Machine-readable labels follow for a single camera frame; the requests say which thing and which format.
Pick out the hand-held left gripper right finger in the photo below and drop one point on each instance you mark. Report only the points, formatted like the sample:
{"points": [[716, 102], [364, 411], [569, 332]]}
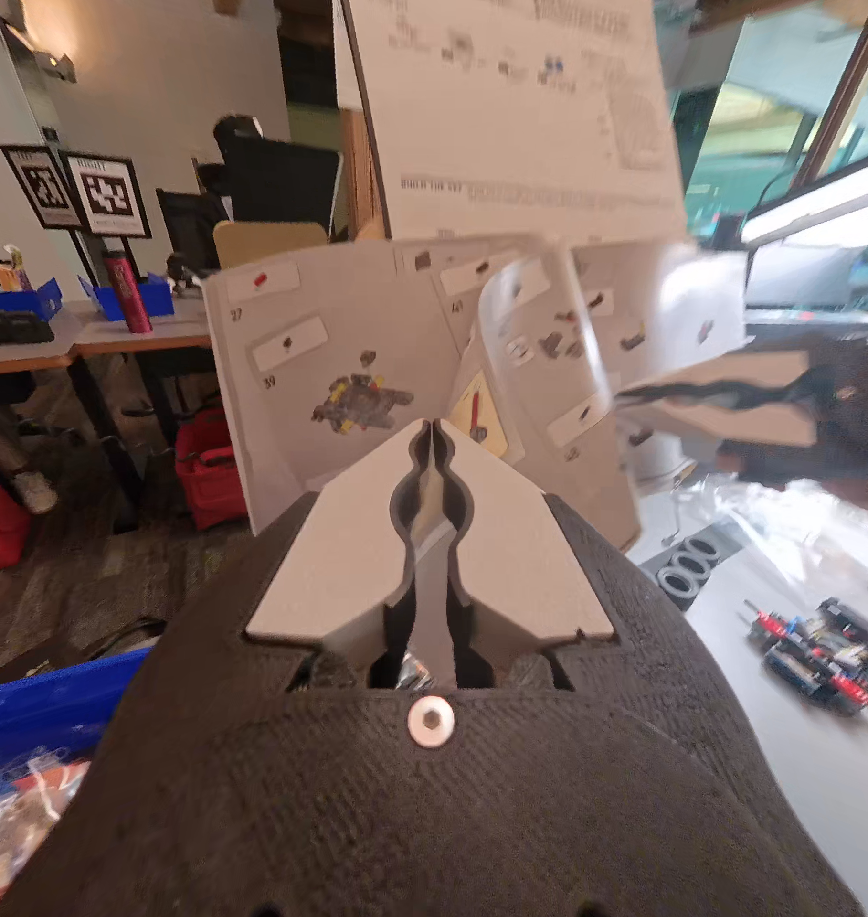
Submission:
{"points": [[534, 566]]}

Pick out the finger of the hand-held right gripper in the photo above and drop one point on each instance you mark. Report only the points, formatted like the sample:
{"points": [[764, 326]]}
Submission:
{"points": [[735, 376], [749, 426]]}

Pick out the wall lamp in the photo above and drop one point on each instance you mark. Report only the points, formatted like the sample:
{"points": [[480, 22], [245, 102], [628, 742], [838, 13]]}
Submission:
{"points": [[47, 57]]}

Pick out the blue plastic bin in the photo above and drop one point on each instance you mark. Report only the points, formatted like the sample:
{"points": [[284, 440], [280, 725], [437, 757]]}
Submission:
{"points": [[47, 702]]}

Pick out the small blue bin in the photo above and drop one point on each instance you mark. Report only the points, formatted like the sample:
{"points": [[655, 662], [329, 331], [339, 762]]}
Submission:
{"points": [[44, 301], [155, 297]]}

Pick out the long hanging lamp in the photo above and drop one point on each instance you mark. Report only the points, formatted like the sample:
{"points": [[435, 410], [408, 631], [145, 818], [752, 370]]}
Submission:
{"points": [[813, 204]]}

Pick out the dark red water bottle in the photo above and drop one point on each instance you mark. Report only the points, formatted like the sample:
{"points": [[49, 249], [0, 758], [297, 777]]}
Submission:
{"points": [[130, 294]]}

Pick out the black flat case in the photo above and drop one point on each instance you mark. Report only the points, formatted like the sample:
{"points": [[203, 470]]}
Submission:
{"points": [[11, 329]]}

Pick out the wooden post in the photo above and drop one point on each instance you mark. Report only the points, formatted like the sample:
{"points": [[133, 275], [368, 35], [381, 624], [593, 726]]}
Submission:
{"points": [[362, 179]]}

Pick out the lego instruction booklet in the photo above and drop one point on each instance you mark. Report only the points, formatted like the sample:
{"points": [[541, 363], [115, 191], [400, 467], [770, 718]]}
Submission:
{"points": [[298, 444]]}

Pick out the white printed board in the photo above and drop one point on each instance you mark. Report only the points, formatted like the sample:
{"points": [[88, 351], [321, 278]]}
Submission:
{"points": [[513, 136]]}

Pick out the wooden edged side table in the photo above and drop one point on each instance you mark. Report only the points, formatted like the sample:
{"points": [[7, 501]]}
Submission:
{"points": [[147, 340]]}

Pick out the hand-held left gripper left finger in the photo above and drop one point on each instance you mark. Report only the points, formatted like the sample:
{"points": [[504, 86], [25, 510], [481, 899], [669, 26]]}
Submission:
{"points": [[334, 566]]}

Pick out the clear plastic bag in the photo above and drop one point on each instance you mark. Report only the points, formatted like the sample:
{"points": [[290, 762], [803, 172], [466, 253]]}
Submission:
{"points": [[799, 523], [18, 824]]}

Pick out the lego car chassis assembly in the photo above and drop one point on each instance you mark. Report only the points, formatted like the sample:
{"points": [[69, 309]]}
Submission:
{"points": [[813, 652]]}

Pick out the black framed marker sign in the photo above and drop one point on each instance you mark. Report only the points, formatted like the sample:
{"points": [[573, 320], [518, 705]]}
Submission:
{"points": [[44, 186], [108, 193]]}

